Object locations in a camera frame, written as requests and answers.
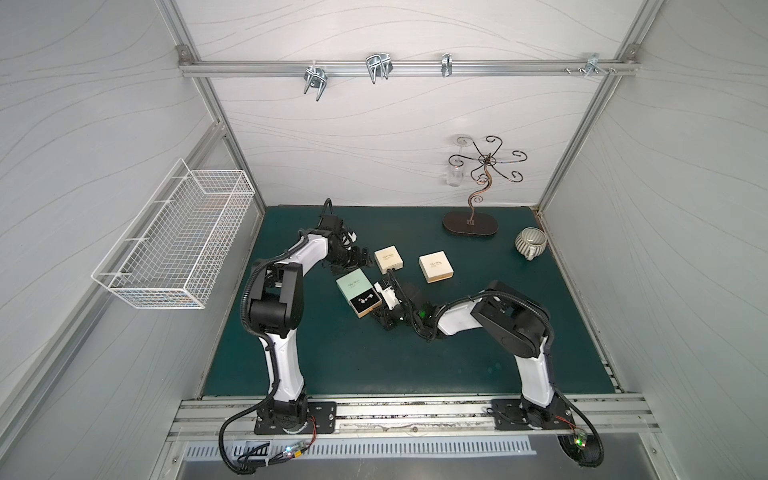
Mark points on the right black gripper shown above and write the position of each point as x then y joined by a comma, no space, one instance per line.
391,307

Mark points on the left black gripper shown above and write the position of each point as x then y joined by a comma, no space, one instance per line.
351,256

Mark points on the mint green jewelry box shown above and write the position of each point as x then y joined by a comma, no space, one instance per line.
354,284

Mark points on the cream drawer jewelry box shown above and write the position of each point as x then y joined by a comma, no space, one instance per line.
435,267

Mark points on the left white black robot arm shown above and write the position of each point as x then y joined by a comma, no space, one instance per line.
271,308

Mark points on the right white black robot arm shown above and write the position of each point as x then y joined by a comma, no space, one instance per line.
517,322

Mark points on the black metal jewelry stand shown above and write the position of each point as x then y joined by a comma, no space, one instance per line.
482,169

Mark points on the dark green table mat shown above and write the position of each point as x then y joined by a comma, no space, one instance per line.
340,353

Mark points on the grey ribbed ceramic ornament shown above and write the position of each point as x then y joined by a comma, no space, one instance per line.
531,242

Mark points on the clear glass on stand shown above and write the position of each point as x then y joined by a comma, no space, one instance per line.
456,161

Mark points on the left metal clamp hook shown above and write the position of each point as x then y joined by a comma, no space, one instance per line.
317,79

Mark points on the metal clamp hook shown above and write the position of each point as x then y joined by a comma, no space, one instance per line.
317,79
379,65

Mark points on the middle metal clamp hook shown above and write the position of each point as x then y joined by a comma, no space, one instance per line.
379,65

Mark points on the small metal clamp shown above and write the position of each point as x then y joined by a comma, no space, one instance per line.
446,65

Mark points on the aluminium cross bar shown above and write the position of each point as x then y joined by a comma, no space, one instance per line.
401,68

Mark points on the right metal clamp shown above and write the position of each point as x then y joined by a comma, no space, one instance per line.
592,67

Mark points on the white wire basket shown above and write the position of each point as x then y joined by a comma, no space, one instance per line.
171,253

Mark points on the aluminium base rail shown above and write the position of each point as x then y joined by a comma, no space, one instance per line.
416,416

